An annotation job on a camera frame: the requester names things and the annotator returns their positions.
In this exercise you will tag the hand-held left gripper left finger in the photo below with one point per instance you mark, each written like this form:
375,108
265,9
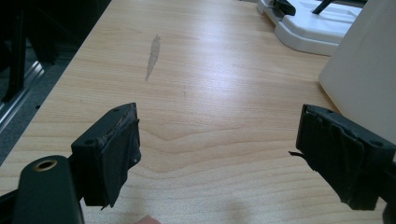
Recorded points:
102,155

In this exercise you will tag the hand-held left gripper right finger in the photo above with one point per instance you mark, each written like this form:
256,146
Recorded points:
339,155

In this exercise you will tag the large white box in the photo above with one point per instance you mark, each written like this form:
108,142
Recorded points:
367,68

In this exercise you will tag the white plastic base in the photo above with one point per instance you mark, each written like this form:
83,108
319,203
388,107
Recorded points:
311,31

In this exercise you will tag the black stand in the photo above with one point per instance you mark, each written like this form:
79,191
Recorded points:
15,49

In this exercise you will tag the black rod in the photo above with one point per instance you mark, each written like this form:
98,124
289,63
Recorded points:
323,5

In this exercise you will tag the black clip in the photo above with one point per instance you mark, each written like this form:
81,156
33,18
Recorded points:
285,6

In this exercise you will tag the metal floor rail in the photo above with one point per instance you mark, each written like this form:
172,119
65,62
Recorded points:
18,90

